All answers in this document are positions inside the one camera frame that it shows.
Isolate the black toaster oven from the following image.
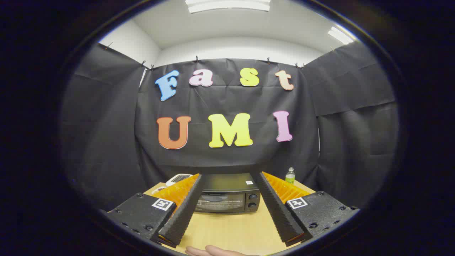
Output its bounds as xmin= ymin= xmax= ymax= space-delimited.
xmin=194 ymin=173 xmax=261 ymax=214

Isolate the small ceiling light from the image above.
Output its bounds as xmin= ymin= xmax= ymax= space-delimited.
xmin=327 ymin=26 xmax=355 ymax=45

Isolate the long ceiling light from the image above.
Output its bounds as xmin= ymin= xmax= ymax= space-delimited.
xmin=185 ymin=0 xmax=271 ymax=14

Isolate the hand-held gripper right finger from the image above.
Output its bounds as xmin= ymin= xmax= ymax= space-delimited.
xmin=251 ymin=171 xmax=360 ymax=247

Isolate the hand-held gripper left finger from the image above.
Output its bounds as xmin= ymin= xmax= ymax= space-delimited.
xmin=107 ymin=173 xmax=203 ymax=249

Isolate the white pop-up toaster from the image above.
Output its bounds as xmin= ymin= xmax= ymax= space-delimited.
xmin=166 ymin=174 xmax=193 ymax=187

